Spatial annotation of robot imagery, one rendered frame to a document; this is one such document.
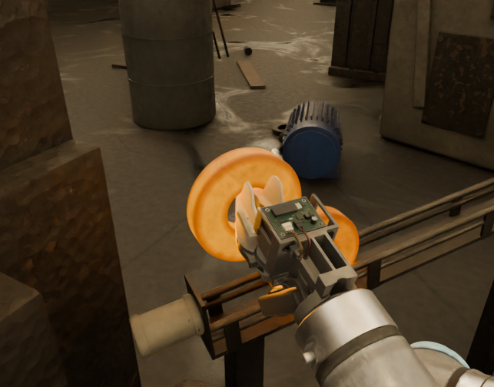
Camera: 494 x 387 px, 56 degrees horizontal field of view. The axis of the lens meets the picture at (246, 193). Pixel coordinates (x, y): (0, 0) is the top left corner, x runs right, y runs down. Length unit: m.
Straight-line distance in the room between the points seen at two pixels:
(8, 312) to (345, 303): 0.35
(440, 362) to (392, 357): 0.18
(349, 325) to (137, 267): 1.50
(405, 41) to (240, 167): 2.31
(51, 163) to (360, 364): 0.47
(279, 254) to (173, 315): 0.23
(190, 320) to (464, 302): 1.33
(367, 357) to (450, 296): 1.44
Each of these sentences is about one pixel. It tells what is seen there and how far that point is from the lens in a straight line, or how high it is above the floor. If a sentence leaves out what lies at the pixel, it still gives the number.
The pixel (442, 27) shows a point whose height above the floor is 0.71.
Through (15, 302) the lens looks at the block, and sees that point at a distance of 0.56.
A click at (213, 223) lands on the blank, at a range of 0.58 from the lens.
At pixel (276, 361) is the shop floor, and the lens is 1.50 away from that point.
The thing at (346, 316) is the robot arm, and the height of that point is 0.85.
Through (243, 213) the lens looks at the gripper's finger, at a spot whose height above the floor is 0.85.
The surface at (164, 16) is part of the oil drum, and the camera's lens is 2.90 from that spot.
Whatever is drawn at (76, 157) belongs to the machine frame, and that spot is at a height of 0.87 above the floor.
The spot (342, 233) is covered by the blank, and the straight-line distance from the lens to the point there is 0.70.
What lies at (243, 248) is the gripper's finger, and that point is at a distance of 0.53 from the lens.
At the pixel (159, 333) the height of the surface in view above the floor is 0.68.
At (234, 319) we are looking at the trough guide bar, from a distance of 0.66.
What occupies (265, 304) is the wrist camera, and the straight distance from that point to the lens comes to 0.57.
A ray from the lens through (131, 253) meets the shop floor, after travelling 1.95.
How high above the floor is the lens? 1.14
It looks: 30 degrees down
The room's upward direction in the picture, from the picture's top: straight up
